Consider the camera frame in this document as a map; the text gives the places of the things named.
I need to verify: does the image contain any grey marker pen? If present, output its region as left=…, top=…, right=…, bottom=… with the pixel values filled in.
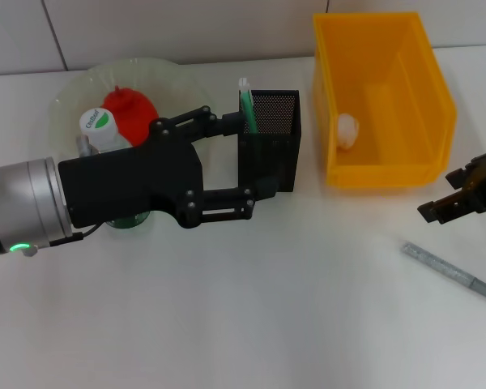
left=400, top=242, right=486, bottom=303

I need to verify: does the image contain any mint green utility knife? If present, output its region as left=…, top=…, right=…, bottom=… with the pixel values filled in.
left=237, top=78, right=261, bottom=135

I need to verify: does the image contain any yellow plastic bin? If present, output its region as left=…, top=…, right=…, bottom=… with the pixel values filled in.
left=312, top=11, right=458, bottom=190

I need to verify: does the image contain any clear water bottle green label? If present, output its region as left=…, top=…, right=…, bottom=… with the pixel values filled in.
left=79, top=107, right=151, bottom=231

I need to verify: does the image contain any pale green glass fruit plate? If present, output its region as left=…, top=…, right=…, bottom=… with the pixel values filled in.
left=48, top=57, right=220, bottom=171

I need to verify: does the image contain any black mesh pen holder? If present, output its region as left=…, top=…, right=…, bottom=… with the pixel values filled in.
left=237, top=88, right=303, bottom=193

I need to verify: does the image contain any red-orange toy orange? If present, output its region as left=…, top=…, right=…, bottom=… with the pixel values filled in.
left=101, top=85, right=162, bottom=149

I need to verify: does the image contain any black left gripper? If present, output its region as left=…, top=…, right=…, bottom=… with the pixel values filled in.
left=58, top=105, right=248, bottom=230

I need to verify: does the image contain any white paper ball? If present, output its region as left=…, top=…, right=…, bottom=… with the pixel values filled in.
left=337, top=113, right=360, bottom=151

